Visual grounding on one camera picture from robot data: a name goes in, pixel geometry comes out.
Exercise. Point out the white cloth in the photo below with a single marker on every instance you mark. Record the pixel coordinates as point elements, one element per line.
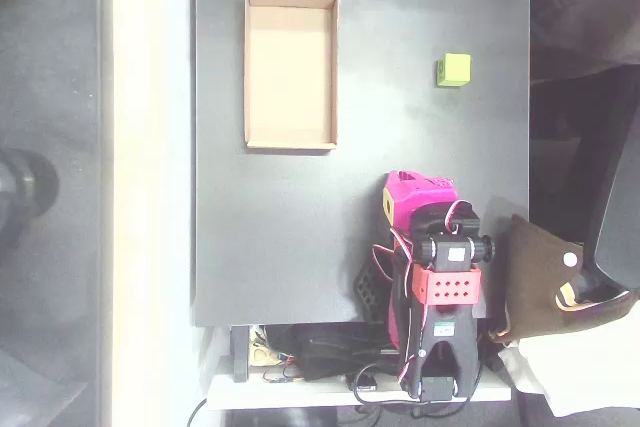
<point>580,367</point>

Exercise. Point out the black perforated arm base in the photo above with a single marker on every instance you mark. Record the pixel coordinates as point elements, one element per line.
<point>370,287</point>

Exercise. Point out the brown fabric bag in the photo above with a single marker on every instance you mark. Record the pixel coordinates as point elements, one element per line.
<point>535,277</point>

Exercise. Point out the dark brown clothing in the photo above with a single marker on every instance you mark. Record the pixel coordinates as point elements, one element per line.
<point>585,2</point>

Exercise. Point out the beige wooden piece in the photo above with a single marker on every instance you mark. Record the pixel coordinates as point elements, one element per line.
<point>261,354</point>

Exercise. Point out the green cube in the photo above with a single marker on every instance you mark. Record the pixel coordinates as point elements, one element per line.
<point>454,70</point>

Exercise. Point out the black office chair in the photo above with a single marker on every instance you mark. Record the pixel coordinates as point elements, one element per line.
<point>620,207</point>

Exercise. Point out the white shelf board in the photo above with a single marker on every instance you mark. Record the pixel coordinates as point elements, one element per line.
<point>300,394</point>

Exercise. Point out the black usb connector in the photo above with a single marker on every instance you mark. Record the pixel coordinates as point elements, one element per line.
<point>364,382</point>

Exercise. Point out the magenta gripper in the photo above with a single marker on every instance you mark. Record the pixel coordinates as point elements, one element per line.
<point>406,195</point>

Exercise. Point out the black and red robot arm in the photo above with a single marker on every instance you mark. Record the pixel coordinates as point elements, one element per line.
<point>452,307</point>

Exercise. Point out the small circuit board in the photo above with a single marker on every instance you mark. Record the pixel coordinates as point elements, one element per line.
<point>280,377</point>

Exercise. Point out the cardboard box tray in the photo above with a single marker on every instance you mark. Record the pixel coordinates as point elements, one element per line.
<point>290,69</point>

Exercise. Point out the dark round cylinder object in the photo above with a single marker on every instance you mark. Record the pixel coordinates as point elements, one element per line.
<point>25,192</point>

